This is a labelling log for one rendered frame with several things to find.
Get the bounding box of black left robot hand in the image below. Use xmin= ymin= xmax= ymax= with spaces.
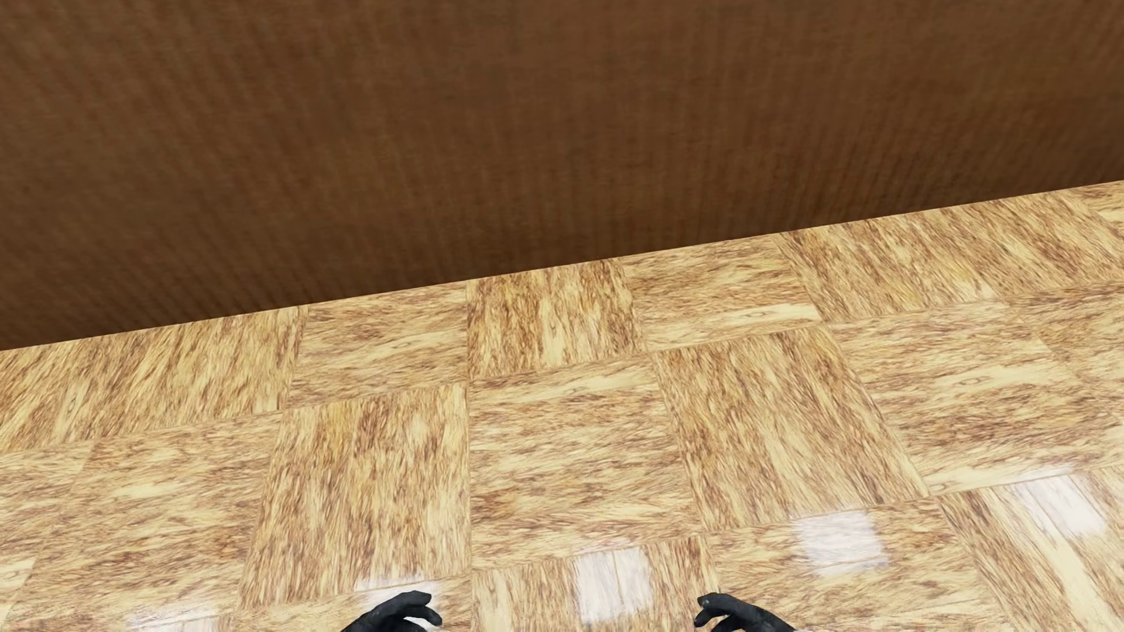
xmin=341 ymin=590 xmax=444 ymax=632

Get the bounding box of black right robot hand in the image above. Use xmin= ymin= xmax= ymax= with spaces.
xmin=694 ymin=593 xmax=797 ymax=632

